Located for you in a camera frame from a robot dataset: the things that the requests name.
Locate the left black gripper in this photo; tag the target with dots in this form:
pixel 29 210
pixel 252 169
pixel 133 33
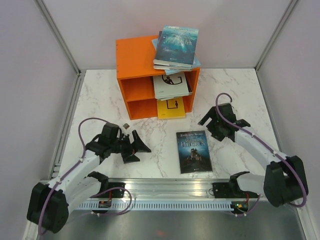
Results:
pixel 137 146

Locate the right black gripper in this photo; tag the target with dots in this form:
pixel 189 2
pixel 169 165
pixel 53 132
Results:
pixel 212 114

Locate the yellow thin book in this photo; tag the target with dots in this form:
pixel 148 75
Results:
pixel 171 109

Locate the grey thin booklet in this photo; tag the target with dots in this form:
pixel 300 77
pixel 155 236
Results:
pixel 169 79

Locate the dark cover bottom book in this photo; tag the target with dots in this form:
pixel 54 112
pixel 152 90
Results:
pixel 193 152

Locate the green Alice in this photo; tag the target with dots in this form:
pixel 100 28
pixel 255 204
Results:
pixel 168 91

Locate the Robinson Crusoe purple book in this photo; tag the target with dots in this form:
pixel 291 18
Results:
pixel 166 67

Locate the blue ocean cover book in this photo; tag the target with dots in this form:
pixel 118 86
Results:
pixel 176 47

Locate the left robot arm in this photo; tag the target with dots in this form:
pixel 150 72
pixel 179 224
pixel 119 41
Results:
pixel 51 203

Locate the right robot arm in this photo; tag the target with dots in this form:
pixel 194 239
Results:
pixel 284 180

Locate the orange wooden shelf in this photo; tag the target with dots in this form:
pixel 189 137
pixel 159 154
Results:
pixel 134 73

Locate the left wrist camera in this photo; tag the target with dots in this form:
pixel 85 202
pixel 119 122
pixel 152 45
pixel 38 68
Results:
pixel 125 126

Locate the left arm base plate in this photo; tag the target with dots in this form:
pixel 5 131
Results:
pixel 112 191

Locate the white slotted cable duct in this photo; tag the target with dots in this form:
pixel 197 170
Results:
pixel 162 205

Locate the aluminium front rail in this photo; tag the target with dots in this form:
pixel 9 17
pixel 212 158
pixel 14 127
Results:
pixel 156 189

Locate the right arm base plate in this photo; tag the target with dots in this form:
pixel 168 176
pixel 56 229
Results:
pixel 223 190

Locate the right aluminium frame post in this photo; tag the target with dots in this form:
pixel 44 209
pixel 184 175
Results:
pixel 276 33

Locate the aluminium frame post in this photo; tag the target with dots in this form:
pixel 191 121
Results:
pixel 276 33
pixel 57 34

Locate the left aluminium frame post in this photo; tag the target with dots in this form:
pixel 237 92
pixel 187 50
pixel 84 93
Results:
pixel 57 34

